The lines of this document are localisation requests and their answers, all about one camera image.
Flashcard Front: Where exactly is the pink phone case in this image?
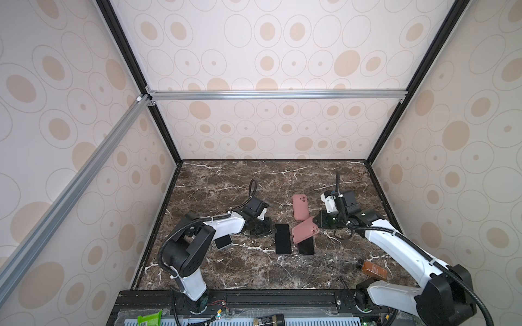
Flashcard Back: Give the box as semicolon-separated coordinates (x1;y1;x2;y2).
291;217;319;245
292;194;310;221

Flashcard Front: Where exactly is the phone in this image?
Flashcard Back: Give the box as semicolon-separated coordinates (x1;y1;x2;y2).
274;224;292;255
214;235;232;250

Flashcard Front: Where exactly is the purple smartphone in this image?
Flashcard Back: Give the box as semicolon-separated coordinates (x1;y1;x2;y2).
298;237;315;255

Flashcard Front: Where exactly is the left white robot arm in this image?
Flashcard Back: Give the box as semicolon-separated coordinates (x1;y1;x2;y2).
157;179;272;313

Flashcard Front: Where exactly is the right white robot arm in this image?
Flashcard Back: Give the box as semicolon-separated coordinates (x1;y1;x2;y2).
314;175;494;325

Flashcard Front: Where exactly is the amber bottle black cap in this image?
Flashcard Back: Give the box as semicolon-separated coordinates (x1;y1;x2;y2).
362;261;389;281

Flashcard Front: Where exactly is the dark bottle at front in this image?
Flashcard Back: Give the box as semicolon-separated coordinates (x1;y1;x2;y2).
253;314;285;326

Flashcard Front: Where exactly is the green packet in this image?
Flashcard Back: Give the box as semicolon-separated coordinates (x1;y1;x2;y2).
137;310;163;326

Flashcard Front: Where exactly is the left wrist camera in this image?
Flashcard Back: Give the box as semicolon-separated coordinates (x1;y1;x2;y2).
256;205;268;221

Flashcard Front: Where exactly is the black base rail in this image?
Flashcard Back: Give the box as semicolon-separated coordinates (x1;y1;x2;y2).
107;288;458;326

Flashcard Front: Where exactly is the silver aluminium back rail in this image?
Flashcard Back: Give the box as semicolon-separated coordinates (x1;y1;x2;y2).
150;89;408;101

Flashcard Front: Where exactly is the silver aluminium rail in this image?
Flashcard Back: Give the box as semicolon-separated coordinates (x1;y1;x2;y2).
150;89;408;101
1;94;151;304

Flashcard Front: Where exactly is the silver aluminium left rail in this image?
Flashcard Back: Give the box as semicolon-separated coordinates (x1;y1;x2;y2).
1;94;151;304

